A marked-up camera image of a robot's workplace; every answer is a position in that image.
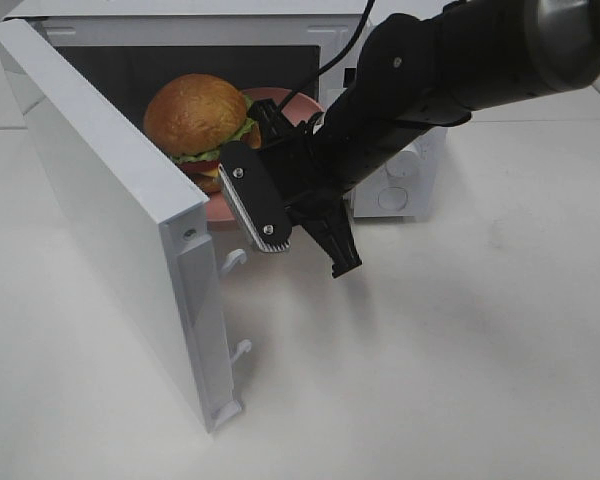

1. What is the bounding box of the burger with lettuce and cheese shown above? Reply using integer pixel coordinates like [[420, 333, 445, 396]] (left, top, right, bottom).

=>
[[143, 73, 262, 194]]

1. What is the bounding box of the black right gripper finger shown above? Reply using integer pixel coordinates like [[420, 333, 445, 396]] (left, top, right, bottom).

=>
[[293, 194, 362, 278], [218, 141, 292, 253]]

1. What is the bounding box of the white microwave door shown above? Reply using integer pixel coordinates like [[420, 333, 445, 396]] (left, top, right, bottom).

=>
[[0, 19, 251, 431]]

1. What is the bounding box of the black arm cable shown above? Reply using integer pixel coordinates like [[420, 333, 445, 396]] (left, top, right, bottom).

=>
[[277, 0, 376, 109]]

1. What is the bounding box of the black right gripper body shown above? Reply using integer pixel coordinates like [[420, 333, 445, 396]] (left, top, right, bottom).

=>
[[248, 98, 344, 220]]

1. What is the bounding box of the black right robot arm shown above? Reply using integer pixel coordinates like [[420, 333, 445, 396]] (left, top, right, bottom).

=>
[[219, 1, 600, 276]]

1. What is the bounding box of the pink round plate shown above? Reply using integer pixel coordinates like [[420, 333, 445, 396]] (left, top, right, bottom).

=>
[[205, 87, 324, 231]]

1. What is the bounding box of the white microwave knob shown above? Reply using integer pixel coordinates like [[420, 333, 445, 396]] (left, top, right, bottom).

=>
[[385, 144, 421, 178]]

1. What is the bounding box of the round white door release button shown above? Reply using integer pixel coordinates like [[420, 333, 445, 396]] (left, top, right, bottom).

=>
[[377, 187, 409, 212]]

